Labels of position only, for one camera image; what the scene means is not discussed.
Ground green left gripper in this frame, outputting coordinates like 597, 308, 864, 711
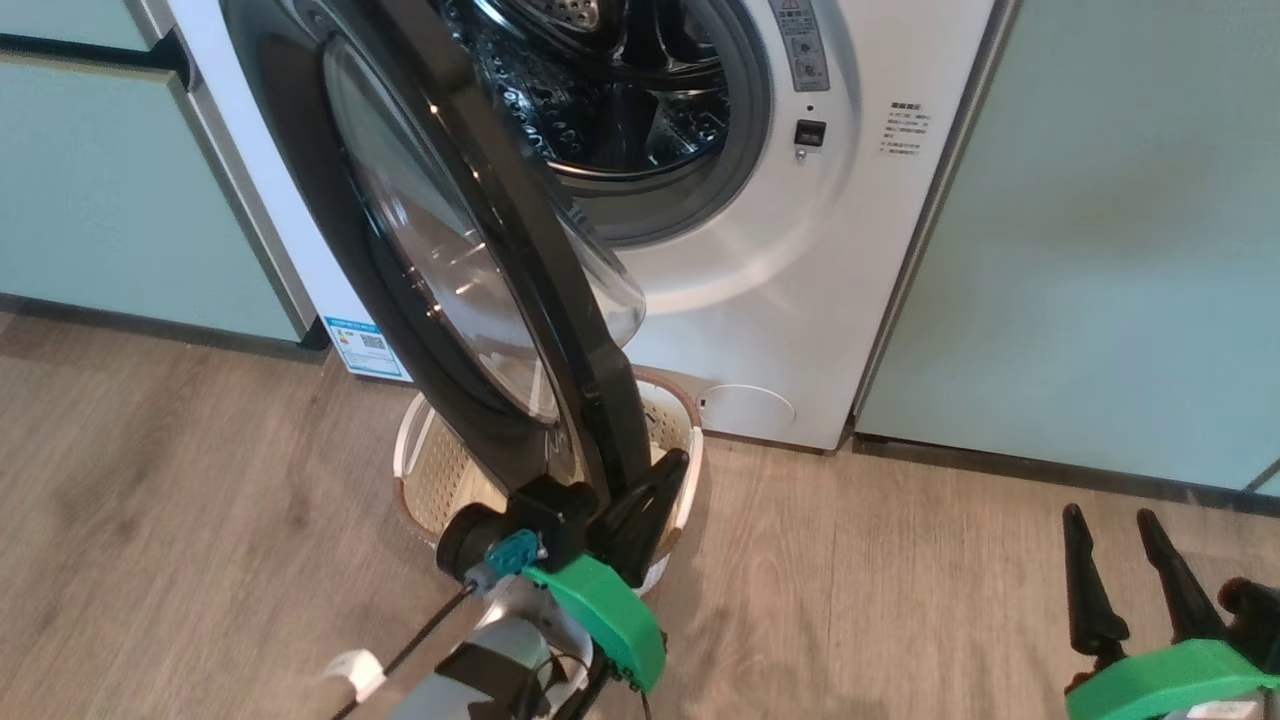
525, 448, 691, 694

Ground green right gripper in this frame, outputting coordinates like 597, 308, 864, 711
1062, 504, 1280, 720

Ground black round glass washer door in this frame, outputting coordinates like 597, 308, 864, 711
220, 0, 651, 506

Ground white front-load washing machine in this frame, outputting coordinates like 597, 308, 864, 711
165, 0, 1001, 453

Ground stainless steel washing machine drum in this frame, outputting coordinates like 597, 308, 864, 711
440, 0, 736, 181

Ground round white filter cover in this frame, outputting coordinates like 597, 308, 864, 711
698, 384, 797, 441

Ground white basket with brown rim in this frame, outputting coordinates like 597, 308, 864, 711
393, 365, 704, 601

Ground blue energy label sticker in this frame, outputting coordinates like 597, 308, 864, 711
322, 316, 411, 381

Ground small printed text sticker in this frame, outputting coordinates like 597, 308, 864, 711
880, 100, 931, 159

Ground grey warning label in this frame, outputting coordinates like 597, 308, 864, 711
768, 0, 831, 93

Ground white cable tag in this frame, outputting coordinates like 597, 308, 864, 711
325, 650, 387, 701

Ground mint cabinet with black handle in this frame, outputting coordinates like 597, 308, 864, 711
0, 0, 321, 346

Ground black cabinet handle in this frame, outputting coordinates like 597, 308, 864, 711
0, 33, 193, 91

